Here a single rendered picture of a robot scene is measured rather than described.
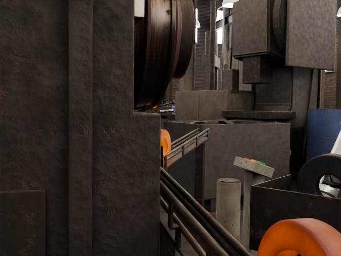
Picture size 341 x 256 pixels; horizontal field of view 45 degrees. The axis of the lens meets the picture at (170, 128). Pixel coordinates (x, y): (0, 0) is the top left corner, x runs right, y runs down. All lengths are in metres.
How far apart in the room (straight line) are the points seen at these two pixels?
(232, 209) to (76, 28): 1.50
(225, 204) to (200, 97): 3.61
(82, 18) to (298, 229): 0.52
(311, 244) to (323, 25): 4.80
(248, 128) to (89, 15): 3.03
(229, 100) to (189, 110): 0.78
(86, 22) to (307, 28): 4.28
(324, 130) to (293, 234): 4.16
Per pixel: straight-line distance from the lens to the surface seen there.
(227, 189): 2.08
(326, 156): 1.01
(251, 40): 5.03
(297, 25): 4.80
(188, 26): 1.22
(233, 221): 2.12
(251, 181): 2.18
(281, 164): 4.03
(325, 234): 0.45
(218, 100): 5.33
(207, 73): 10.21
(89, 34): 0.78
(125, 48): 0.82
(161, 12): 1.11
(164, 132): 1.83
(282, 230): 0.49
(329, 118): 4.59
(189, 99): 5.78
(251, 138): 3.75
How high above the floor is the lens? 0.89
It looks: 3 degrees down
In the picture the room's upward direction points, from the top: 1 degrees clockwise
